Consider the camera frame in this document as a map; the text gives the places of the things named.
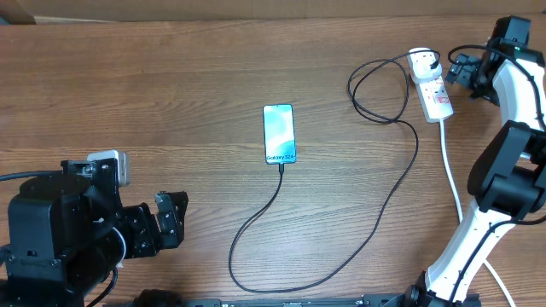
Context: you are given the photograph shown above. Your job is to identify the black USB charging cable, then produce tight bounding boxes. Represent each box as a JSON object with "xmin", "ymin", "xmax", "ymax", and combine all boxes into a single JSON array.
[{"xmin": 228, "ymin": 49, "xmax": 441, "ymax": 294}]

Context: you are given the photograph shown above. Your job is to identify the white power strip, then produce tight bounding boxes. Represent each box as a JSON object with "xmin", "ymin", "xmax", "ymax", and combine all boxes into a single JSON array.
[{"xmin": 415, "ymin": 77, "xmax": 454, "ymax": 123}]

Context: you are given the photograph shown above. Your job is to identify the white power strip cord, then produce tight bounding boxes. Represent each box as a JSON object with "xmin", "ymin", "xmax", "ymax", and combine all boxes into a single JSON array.
[{"xmin": 438, "ymin": 119, "xmax": 517, "ymax": 307}]

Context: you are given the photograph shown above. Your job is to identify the white charger plug adapter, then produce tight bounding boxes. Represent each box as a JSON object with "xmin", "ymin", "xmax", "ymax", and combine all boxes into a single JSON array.
[{"xmin": 407, "ymin": 47, "xmax": 442, "ymax": 84}]

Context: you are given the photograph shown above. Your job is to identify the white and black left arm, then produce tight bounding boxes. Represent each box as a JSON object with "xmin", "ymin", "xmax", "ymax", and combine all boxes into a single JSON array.
[{"xmin": 1, "ymin": 158, "xmax": 189, "ymax": 306}]

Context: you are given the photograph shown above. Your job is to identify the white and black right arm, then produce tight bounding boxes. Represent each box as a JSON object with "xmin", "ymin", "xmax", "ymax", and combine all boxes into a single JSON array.
[{"xmin": 389, "ymin": 15, "xmax": 545, "ymax": 306}]

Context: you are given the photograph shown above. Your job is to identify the brown cardboard backdrop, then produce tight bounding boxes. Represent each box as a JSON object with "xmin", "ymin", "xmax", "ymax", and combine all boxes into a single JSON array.
[{"xmin": 1, "ymin": 0, "xmax": 545, "ymax": 24}]

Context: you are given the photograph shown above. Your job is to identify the Samsung Galaxy smartphone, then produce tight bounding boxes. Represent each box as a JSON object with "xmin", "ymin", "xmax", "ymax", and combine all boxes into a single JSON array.
[{"xmin": 263, "ymin": 104, "xmax": 297, "ymax": 165}]

